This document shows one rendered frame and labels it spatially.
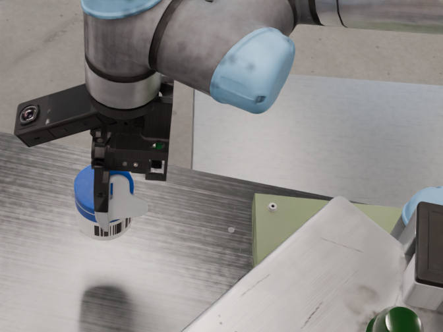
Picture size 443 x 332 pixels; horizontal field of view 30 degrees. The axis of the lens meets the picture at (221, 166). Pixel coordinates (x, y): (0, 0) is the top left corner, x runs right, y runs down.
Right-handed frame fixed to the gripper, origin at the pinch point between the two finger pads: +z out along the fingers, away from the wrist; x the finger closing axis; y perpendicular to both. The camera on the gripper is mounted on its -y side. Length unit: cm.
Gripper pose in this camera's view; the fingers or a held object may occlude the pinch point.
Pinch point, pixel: (103, 195)
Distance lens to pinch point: 99.5
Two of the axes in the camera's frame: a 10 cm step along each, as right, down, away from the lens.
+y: 9.9, 0.7, 0.8
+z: -1.1, 5.9, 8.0
